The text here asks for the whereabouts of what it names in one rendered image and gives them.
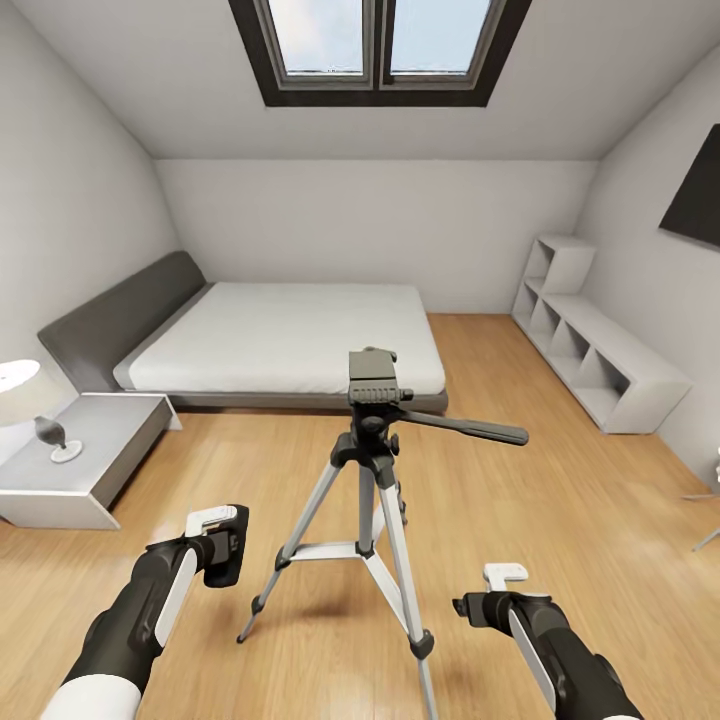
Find camera tripod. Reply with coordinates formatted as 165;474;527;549
237;346;529;720

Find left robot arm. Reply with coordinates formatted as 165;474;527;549
39;505;240;720

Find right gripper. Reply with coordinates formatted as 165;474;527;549
452;591;510;633

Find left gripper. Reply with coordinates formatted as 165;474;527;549
189;531;240;572

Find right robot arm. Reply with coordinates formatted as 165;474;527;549
452;563;645;720

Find digital camera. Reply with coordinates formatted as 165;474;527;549
204;504;250;589

